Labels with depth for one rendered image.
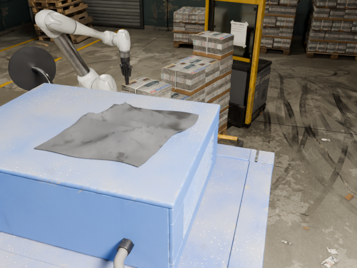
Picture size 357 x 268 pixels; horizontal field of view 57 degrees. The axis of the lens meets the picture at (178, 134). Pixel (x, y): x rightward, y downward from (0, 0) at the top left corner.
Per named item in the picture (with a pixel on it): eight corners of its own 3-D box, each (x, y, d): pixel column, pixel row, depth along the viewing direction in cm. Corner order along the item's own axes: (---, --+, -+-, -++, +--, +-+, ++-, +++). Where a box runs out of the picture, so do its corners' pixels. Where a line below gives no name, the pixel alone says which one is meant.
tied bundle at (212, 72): (177, 81, 374) (177, 60, 363) (191, 74, 395) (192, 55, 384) (205, 88, 355) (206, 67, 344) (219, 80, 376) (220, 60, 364)
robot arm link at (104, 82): (105, 107, 257) (103, 81, 247) (92, 101, 268) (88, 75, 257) (122, 101, 268) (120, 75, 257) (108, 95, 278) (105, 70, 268)
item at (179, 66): (162, 68, 341) (162, 67, 340) (178, 61, 361) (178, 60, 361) (192, 75, 323) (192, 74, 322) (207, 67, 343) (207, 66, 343)
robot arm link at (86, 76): (97, 100, 272) (82, 93, 285) (110, 88, 277) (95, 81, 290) (40, 20, 215) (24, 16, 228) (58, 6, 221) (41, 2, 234)
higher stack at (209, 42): (190, 134, 436) (192, 34, 373) (202, 125, 457) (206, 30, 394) (215, 143, 416) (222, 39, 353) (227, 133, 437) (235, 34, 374)
